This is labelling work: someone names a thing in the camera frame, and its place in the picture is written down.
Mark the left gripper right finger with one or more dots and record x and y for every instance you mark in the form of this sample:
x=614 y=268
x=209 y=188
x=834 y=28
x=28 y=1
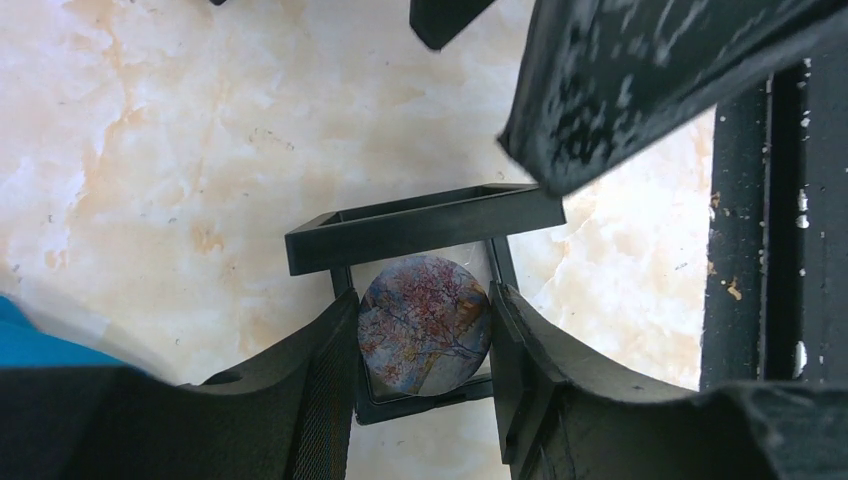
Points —
x=566 y=411

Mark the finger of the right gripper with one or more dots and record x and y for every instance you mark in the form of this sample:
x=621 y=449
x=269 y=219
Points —
x=599 y=81
x=437 y=22

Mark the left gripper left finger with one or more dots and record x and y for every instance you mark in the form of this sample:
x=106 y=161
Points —
x=284 y=414

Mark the black square frame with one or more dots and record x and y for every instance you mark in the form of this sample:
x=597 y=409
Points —
x=487 y=214

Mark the blue garment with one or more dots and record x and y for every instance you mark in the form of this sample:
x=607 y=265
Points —
x=23 y=345

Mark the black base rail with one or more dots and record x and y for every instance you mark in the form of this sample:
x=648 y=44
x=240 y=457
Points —
x=776 y=295

